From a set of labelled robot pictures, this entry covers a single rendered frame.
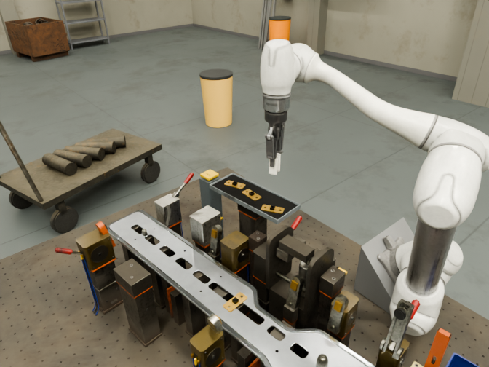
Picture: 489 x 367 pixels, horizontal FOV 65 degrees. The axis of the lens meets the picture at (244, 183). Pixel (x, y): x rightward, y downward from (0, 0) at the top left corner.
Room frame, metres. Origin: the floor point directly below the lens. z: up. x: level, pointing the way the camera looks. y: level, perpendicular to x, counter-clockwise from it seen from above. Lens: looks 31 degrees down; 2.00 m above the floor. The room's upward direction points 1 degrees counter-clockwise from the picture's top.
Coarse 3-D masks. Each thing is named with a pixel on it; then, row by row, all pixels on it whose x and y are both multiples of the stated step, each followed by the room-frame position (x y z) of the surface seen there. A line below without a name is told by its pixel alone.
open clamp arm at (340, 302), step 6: (342, 294) 0.82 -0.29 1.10; (336, 300) 0.81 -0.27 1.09; (342, 300) 0.80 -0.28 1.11; (348, 300) 0.81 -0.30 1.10; (336, 306) 0.80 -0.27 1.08; (342, 306) 0.79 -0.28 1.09; (336, 312) 0.80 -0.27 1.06; (342, 312) 0.79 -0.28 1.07; (330, 318) 0.80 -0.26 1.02; (336, 318) 0.79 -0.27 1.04; (330, 324) 0.79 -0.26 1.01; (336, 324) 0.78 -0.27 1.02; (330, 330) 0.79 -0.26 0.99; (336, 330) 0.78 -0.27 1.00
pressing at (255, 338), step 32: (128, 224) 1.33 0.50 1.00; (160, 224) 1.32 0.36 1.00; (160, 256) 1.13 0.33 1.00; (192, 256) 1.12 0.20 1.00; (192, 288) 0.96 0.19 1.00; (224, 288) 0.96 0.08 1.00; (224, 320) 0.82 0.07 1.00; (256, 352) 0.71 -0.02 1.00; (288, 352) 0.70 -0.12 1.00; (320, 352) 0.70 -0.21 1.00; (352, 352) 0.70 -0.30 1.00
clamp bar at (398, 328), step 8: (400, 304) 0.69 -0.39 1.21; (408, 304) 0.68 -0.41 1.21; (400, 312) 0.66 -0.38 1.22; (408, 312) 0.67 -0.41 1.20; (392, 320) 0.68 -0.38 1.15; (400, 320) 0.68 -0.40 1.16; (408, 320) 0.67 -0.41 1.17; (392, 328) 0.68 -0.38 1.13; (400, 328) 0.67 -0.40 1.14; (392, 336) 0.68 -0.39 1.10; (400, 336) 0.66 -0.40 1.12; (384, 344) 0.67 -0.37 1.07; (400, 344) 0.66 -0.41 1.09
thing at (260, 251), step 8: (256, 248) 1.07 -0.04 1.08; (264, 248) 1.07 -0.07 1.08; (256, 256) 1.04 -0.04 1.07; (264, 256) 1.02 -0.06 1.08; (256, 264) 1.04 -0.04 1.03; (264, 264) 1.01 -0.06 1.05; (256, 272) 1.04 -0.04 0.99; (264, 272) 1.01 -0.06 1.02; (256, 280) 1.05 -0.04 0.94; (264, 280) 1.01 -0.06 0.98; (256, 288) 1.05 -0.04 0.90; (264, 288) 1.02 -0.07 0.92; (264, 296) 1.02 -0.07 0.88; (264, 304) 1.02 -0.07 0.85; (256, 320) 1.05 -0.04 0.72
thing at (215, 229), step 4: (212, 228) 1.17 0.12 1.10; (216, 228) 1.16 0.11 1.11; (220, 228) 1.16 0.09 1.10; (212, 232) 1.16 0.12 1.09; (216, 232) 1.15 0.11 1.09; (220, 232) 1.16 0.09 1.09; (212, 236) 1.15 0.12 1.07; (216, 236) 1.15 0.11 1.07; (220, 236) 1.16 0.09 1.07; (212, 240) 1.16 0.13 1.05; (216, 240) 1.15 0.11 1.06; (212, 244) 1.15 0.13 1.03; (216, 244) 1.14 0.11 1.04; (212, 248) 1.15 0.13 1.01; (216, 248) 1.14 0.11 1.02; (212, 252) 1.14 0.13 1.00; (216, 252) 1.14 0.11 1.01
